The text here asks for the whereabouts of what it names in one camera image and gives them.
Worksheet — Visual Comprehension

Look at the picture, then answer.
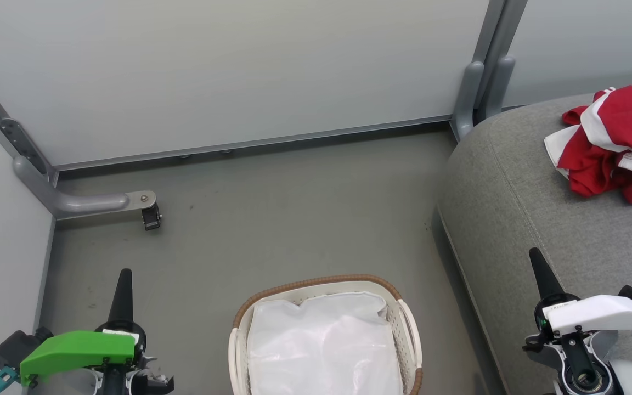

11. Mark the white glossy cloth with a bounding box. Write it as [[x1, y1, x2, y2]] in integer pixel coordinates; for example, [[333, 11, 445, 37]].
[[246, 292, 404, 395]]

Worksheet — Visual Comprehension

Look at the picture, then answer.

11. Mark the grey double metal frame post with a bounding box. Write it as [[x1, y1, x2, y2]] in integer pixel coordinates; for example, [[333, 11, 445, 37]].
[[450, 0, 529, 142]]

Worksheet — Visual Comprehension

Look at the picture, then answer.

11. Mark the grey metal frame foot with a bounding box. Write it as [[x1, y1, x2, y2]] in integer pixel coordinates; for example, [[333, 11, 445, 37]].
[[13, 155, 157, 221]]

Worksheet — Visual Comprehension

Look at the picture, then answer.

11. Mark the grey sofa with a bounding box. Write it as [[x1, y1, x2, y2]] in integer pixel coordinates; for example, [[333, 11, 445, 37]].
[[437, 82, 632, 395]]

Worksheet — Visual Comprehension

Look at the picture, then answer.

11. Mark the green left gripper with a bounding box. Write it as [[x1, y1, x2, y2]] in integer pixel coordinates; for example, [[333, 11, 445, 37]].
[[20, 268, 174, 395]]

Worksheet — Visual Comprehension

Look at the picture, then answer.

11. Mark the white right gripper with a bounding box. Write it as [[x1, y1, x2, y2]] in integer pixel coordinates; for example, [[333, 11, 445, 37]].
[[529, 247, 632, 395]]

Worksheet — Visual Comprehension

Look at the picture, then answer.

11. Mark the white basket with brown rim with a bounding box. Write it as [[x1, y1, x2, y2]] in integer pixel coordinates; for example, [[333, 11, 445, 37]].
[[228, 274, 424, 395]]

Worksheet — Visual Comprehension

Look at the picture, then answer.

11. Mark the small black caster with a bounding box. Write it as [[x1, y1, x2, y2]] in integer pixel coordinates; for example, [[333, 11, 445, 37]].
[[142, 205, 162, 231]]

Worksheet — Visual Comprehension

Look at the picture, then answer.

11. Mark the red shirt with white part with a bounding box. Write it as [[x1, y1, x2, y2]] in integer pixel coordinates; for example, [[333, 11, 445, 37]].
[[544, 123, 632, 205]]

